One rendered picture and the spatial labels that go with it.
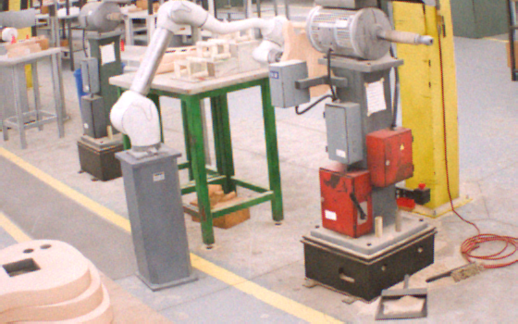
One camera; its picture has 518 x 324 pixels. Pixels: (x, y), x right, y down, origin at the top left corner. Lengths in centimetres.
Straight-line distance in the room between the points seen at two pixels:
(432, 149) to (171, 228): 165
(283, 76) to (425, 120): 133
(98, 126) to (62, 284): 447
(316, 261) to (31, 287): 245
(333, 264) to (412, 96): 133
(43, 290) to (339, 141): 223
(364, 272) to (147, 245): 112
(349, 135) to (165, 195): 98
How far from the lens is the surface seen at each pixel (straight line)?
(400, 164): 382
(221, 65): 468
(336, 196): 387
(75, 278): 189
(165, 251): 420
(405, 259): 400
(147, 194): 408
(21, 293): 187
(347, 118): 374
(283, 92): 379
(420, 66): 479
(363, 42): 370
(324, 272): 408
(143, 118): 405
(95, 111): 625
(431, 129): 483
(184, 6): 418
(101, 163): 620
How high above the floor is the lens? 177
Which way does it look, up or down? 16 degrees down
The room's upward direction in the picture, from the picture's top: 5 degrees counter-clockwise
